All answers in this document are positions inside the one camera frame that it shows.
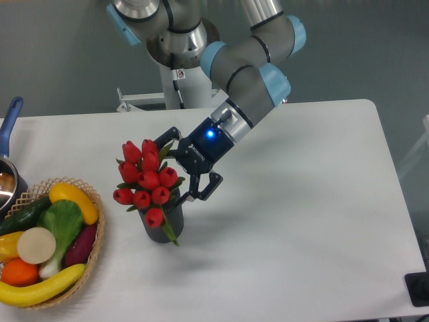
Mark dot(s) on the yellow bell pepper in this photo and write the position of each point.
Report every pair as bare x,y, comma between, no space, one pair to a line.
8,246

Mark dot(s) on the black device at edge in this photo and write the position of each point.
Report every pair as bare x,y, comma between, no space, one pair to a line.
417,286

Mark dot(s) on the purple sweet potato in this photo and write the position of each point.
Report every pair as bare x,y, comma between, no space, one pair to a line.
82,246

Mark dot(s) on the green cucumber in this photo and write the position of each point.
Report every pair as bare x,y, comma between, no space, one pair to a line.
26,217

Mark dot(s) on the yellow banana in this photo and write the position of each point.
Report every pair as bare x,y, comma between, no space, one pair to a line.
40,292

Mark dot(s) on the dark grey ribbed vase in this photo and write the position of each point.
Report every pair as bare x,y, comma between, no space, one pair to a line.
164,224

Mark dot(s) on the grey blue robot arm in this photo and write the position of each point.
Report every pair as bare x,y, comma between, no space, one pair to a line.
191,57

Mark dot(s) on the beige round slice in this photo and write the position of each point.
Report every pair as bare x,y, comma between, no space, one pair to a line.
36,245

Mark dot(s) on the orange fruit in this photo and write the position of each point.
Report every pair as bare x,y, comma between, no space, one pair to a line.
20,273

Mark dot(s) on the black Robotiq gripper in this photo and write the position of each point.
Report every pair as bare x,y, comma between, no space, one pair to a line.
202,151

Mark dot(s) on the yellow squash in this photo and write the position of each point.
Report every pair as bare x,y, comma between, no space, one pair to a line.
69,192

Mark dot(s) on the green bok choy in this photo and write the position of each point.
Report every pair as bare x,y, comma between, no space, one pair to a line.
64,220

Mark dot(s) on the woven wicker basket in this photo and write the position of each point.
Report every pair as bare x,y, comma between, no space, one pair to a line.
41,190

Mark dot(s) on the blue handled steel pot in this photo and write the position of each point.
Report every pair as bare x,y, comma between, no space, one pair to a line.
12,184

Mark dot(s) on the red tulip bouquet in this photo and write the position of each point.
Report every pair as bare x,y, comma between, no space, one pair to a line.
147,179

